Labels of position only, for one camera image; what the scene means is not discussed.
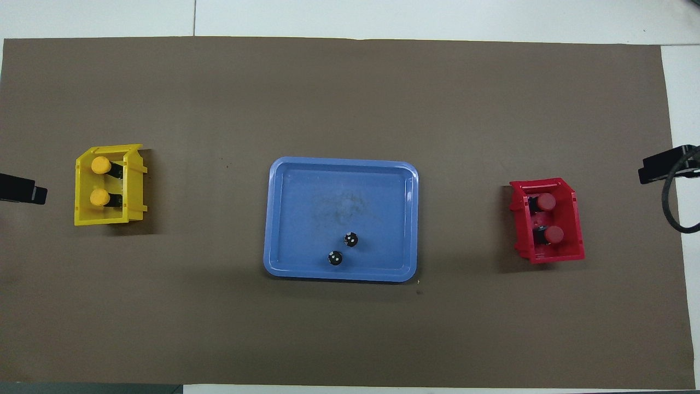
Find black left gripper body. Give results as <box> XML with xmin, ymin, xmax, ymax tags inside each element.
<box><xmin>0</xmin><ymin>173</ymin><xmax>36</xmax><ymax>203</ymax></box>

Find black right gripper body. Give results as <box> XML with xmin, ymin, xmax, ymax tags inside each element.
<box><xmin>638</xmin><ymin>145</ymin><xmax>700</xmax><ymax>185</ymax></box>

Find yellow push button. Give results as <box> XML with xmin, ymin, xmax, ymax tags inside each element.
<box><xmin>91</xmin><ymin>157</ymin><xmax>124</xmax><ymax>179</ymax></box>
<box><xmin>89</xmin><ymin>189</ymin><xmax>124</xmax><ymax>209</ymax></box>

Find red push button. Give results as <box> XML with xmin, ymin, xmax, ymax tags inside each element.
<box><xmin>532</xmin><ymin>225</ymin><xmax>564</xmax><ymax>246</ymax></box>
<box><xmin>528</xmin><ymin>193</ymin><xmax>557</xmax><ymax>215</ymax></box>

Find blue plastic tray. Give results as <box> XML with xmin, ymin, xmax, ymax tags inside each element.
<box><xmin>264</xmin><ymin>157</ymin><xmax>419</xmax><ymax>283</ymax></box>

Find yellow plastic bin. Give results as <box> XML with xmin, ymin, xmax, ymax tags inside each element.
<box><xmin>74</xmin><ymin>144</ymin><xmax>148</xmax><ymax>226</ymax></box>

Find red plastic bin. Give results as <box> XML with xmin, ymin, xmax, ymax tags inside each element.
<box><xmin>509</xmin><ymin>177</ymin><xmax>586</xmax><ymax>265</ymax></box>

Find brown table mat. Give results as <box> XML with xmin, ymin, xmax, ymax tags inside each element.
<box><xmin>0</xmin><ymin>36</ymin><xmax>696</xmax><ymax>390</ymax></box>

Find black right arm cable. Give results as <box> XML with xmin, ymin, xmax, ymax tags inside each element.
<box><xmin>661</xmin><ymin>148</ymin><xmax>700</xmax><ymax>234</ymax></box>

